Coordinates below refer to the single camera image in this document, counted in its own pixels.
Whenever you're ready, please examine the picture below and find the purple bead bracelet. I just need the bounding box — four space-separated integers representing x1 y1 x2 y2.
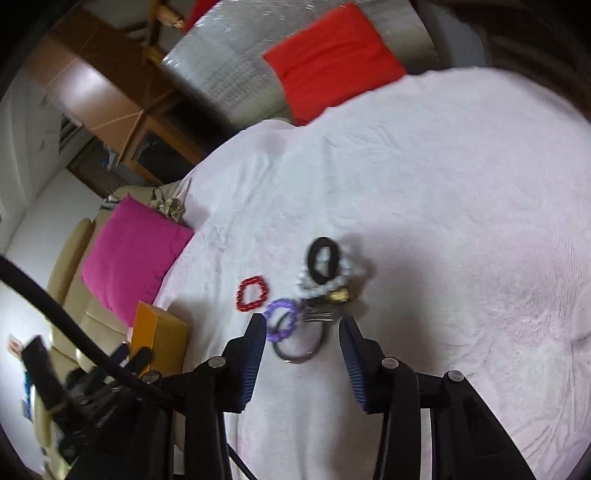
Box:
262 298 302 343

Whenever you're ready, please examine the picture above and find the red bead bracelet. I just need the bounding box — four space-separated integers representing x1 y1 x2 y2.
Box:
235 275 271 313

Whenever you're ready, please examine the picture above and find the dark metal bangle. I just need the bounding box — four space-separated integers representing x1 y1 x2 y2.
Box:
273 320 328 364

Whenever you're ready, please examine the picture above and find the beige hair claw clip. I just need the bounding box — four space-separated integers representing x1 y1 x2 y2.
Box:
327 287 351 304

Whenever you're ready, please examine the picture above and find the white pearl bracelet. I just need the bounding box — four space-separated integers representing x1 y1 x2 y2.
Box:
294 254 355 300

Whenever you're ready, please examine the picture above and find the black hair tie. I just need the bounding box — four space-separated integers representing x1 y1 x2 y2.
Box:
306 236 342 284

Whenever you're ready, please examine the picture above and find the orange cardboard box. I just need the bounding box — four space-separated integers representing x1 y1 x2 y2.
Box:
130 302 191 377

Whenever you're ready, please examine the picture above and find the beige leather sofa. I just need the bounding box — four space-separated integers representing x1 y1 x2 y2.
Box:
32 181 187 480

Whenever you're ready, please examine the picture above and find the magenta cushion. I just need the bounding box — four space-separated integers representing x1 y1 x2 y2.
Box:
81 196 193 327

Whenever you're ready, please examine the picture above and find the patterned fabric piece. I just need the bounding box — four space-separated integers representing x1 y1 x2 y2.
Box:
148 187 185 224

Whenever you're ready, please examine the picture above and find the silver foil headboard panel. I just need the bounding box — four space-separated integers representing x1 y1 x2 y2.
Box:
161 1 440 130

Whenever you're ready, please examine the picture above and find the wooden cabinet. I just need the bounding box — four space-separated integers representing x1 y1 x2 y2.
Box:
26 7 206 185

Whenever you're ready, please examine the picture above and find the wooden chair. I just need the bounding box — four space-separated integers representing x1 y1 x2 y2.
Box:
121 0 185 66

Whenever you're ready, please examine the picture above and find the red cushion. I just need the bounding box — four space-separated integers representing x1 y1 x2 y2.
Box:
184 0 218 32
263 3 407 126

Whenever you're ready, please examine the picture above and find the black cable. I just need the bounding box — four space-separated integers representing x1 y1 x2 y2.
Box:
0 255 260 480

